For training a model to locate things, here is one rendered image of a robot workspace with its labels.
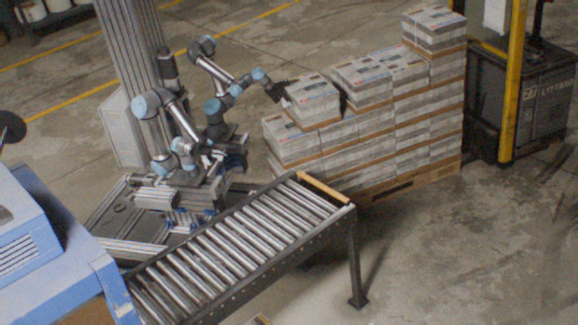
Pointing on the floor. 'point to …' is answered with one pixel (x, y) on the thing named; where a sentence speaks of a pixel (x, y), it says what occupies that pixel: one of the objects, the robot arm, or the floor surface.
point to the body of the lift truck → (540, 69)
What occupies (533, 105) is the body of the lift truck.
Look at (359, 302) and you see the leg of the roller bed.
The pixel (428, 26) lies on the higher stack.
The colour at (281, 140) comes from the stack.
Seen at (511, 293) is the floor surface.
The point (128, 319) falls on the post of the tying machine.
